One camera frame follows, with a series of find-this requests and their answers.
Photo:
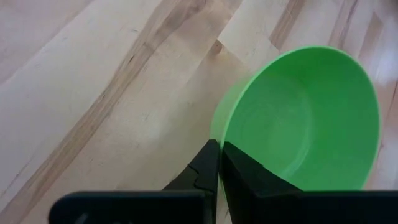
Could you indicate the green plastic bowl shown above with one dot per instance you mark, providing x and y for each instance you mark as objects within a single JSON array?
[{"x": 295, "y": 124}]

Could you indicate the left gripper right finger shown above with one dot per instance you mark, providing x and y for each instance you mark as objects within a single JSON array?
[{"x": 245, "y": 180}]

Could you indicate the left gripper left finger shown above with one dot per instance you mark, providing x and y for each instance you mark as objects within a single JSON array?
[{"x": 205, "y": 171}]

